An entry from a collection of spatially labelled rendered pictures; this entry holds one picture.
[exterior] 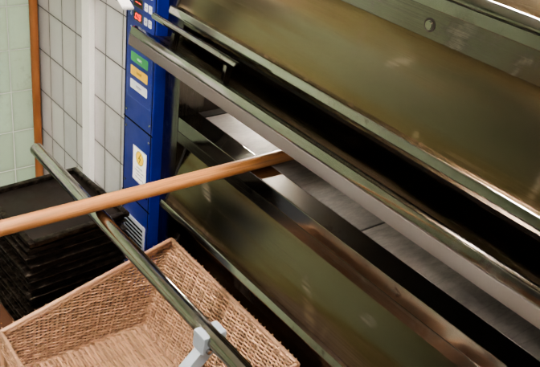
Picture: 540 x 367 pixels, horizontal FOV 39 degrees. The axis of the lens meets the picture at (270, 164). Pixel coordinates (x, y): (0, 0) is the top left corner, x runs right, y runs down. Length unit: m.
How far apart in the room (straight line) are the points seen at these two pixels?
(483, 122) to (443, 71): 0.11
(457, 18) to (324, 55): 0.32
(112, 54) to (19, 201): 0.48
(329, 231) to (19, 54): 1.49
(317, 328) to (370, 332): 0.14
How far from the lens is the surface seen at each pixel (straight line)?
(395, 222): 1.16
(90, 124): 2.38
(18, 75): 2.73
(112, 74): 2.22
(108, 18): 2.19
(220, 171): 1.64
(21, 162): 2.87
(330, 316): 1.60
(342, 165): 1.23
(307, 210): 1.58
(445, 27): 1.22
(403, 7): 1.28
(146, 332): 2.13
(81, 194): 1.59
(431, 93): 1.26
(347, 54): 1.39
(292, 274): 1.67
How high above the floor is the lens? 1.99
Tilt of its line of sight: 28 degrees down
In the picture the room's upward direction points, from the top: 7 degrees clockwise
